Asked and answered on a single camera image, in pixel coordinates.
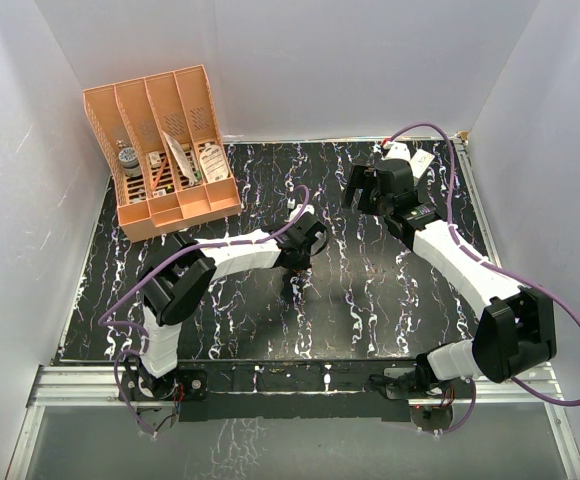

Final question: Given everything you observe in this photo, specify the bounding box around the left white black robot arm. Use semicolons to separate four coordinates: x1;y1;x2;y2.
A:
127;207;329;399

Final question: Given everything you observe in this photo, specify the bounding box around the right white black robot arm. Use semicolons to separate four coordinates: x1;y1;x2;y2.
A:
342;159;557;397

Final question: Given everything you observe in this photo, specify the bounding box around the white red small box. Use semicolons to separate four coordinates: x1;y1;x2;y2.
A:
409;149;435;185

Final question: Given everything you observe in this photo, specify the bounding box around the white label packet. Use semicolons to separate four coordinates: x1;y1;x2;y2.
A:
199;142;230;183

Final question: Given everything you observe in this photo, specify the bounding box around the white packaged card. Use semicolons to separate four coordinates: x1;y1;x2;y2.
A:
163;132;196;186

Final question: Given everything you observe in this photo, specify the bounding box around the orange pencil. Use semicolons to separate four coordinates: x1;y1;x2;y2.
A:
152;157;169;190

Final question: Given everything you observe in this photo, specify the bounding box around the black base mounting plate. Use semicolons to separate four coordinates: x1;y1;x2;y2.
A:
116;356;472;426

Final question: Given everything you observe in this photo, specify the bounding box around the orange plastic file organizer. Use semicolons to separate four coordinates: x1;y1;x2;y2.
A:
83;65;242;242

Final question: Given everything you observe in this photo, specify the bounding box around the grey round tin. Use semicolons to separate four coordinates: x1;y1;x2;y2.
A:
117;141;141;178

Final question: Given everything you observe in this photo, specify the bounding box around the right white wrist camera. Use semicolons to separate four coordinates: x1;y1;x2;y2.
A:
382;141;411;162

